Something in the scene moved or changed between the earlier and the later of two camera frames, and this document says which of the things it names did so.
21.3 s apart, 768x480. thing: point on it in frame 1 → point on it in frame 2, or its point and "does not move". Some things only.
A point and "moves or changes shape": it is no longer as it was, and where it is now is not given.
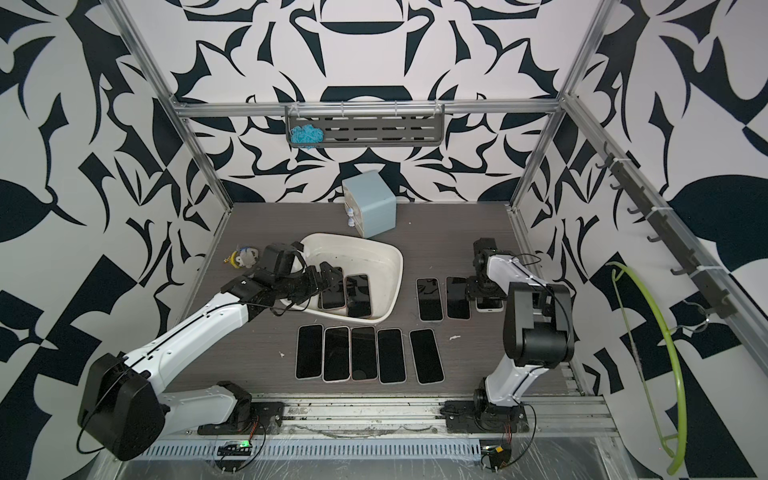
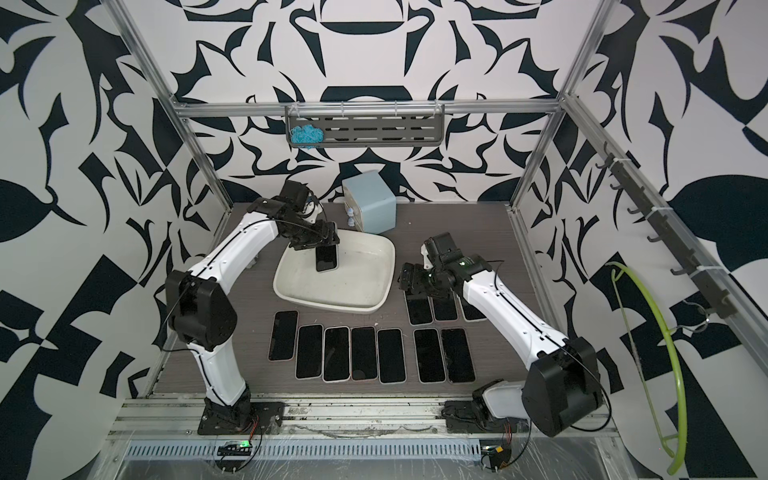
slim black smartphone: x=426 y=354 does not move
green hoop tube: x=675 y=469 does not move
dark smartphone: x=429 y=301 moves or changes shape
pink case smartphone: x=488 y=305 moves or changes shape
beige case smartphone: x=335 y=298 → x=284 y=333
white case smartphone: x=336 y=356 does not move
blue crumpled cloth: x=306 y=136 does not move
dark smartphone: x=391 y=356 does not move
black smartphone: x=457 y=304 moves or changes shape
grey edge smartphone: x=309 y=352 does not move
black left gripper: x=314 y=285 → x=320 y=238
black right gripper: x=471 y=292 → x=412 y=281
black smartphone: x=364 y=353 does not move
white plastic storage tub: x=382 y=262 moves or changes shape
